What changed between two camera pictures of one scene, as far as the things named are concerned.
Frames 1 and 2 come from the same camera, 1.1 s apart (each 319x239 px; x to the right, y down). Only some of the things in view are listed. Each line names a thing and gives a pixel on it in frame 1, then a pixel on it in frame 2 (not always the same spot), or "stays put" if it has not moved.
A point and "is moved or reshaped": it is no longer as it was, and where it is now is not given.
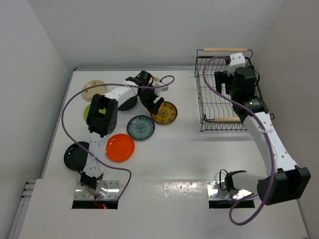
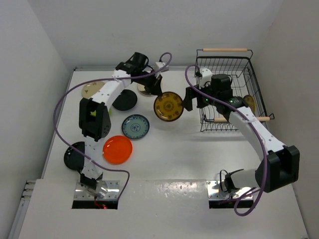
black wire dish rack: (217, 111) stays put
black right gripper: (222, 77) -> (191, 93)
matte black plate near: (75, 156) stays put
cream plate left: (87, 94) stays put
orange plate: (119, 148) stays put
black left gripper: (149, 104) -> (154, 87)
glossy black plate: (128, 104) stays put
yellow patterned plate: (167, 114) is moved or reshaped
